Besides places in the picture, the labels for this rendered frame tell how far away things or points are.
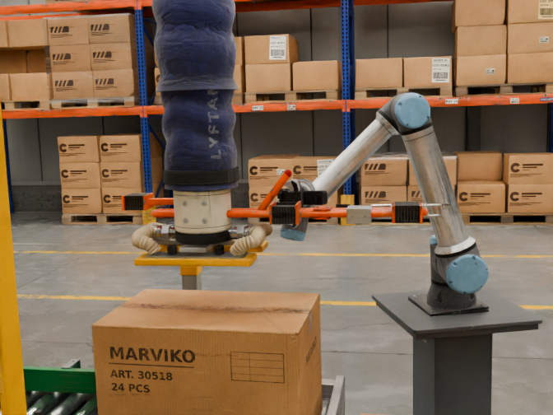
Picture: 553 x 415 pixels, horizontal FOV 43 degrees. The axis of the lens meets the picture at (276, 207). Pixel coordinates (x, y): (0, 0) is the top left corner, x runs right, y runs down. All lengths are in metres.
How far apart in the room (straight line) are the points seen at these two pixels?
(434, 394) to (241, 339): 1.09
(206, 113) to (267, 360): 0.70
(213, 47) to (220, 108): 0.17
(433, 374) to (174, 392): 1.14
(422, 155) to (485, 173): 7.17
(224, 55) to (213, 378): 0.90
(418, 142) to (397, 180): 6.58
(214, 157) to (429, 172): 0.84
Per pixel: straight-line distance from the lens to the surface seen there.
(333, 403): 2.32
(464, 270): 2.55
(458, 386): 2.85
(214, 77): 1.99
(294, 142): 10.49
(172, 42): 2.00
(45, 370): 2.70
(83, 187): 10.11
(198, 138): 1.98
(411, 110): 2.44
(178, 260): 2.00
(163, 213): 2.11
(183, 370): 2.02
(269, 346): 1.93
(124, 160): 9.82
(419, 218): 2.00
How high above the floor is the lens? 1.55
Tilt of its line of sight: 8 degrees down
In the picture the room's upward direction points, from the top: 2 degrees counter-clockwise
